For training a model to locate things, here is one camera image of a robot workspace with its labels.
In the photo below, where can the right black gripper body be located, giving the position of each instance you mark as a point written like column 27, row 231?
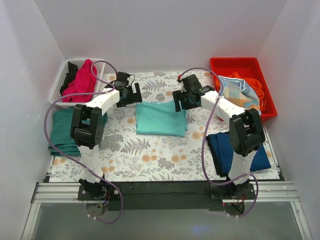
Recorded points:
column 177, row 100

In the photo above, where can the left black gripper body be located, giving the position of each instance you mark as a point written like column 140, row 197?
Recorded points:
column 136, row 93

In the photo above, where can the turquoise t shirt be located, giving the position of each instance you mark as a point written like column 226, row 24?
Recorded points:
column 158, row 118

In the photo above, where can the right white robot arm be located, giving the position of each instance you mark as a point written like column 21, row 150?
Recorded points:
column 246, row 134

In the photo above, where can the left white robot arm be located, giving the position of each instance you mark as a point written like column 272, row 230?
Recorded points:
column 92, row 183

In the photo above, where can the magenta shirt in basket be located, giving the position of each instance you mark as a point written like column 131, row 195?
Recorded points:
column 84, row 81

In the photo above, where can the patterned light blue shirt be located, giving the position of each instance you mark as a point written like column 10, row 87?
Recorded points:
column 238, row 91

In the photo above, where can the black garment in basket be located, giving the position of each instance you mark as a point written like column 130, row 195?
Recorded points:
column 69, row 77

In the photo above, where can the folded navy blue shirt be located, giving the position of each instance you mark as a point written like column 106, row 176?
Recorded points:
column 222, row 154

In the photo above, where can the red plastic bin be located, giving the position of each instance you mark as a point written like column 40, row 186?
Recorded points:
column 247, row 67

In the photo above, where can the orange shirt in bin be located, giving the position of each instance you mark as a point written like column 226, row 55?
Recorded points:
column 256, row 86

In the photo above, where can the folded dark green shirt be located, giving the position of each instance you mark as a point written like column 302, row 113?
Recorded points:
column 60, row 130

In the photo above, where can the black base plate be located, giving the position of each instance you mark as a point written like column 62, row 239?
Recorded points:
column 161, row 195

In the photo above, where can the aluminium mounting rail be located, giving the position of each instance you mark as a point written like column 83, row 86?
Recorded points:
column 270, row 211

